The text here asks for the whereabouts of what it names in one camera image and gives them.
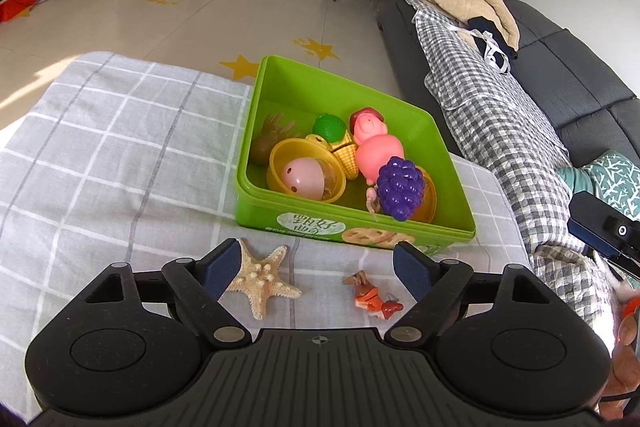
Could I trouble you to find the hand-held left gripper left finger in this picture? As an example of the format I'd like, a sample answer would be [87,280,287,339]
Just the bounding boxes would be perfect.
[74,237,252,351]

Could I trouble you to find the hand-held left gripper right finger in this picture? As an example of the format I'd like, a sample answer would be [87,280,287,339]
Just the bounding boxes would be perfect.
[384,242,557,351]

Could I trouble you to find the beige starfish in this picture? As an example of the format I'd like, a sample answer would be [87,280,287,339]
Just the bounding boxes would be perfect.
[225,238,303,320]

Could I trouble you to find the small orange red toy figure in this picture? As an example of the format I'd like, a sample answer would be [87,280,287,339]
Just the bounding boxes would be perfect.
[342,271,405,319]

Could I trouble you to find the orange toy bowl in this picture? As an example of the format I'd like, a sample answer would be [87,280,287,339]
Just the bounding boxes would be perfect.
[410,164,438,224]

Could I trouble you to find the pink beaded strap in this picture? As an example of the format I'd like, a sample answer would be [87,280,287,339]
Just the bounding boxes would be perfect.
[365,186,383,220]

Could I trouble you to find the purple toy grapes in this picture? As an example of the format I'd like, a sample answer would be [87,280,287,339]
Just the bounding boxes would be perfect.
[376,157,427,222]

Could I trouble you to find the pink round capsule toy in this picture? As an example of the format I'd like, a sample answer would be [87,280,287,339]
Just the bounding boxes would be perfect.
[280,157,341,200]

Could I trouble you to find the large pink pig toy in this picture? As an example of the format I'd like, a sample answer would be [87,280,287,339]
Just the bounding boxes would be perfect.
[356,135,406,185]

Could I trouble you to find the toy corn cob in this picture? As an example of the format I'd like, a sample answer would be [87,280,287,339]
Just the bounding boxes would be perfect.
[312,113,360,180]

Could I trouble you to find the amber rubber hand toy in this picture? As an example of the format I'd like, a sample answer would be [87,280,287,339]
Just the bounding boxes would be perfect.
[249,112,303,165]

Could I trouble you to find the yellow toy pot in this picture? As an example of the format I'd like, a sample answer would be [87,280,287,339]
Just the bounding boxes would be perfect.
[266,133,347,204]

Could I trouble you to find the small pink pig toy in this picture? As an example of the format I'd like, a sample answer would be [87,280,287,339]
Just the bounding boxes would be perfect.
[348,107,388,145]

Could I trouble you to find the green plastic bin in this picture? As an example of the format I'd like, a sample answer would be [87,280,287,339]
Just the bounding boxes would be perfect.
[235,55,477,255]

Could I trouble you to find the person's right hand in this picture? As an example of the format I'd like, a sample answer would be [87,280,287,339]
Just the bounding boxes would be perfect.
[604,301,640,414]

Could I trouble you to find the teal patterned pillow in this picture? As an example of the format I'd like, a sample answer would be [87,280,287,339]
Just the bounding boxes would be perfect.
[582,150,640,218]

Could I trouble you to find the grey checked sofa cover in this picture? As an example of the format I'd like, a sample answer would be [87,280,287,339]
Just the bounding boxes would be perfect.
[397,0,621,348]

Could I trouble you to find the grey sofa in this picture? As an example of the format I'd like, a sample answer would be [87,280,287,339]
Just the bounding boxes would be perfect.
[376,0,640,168]

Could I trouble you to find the grey checked tablecloth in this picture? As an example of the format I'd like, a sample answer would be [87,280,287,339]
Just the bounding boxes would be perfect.
[0,52,531,418]

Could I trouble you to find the black and white garment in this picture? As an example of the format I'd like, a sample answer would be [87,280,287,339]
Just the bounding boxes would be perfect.
[467,17,518,75]

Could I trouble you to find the red storage box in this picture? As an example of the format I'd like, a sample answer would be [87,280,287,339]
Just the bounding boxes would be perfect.
[0,0,40,24]

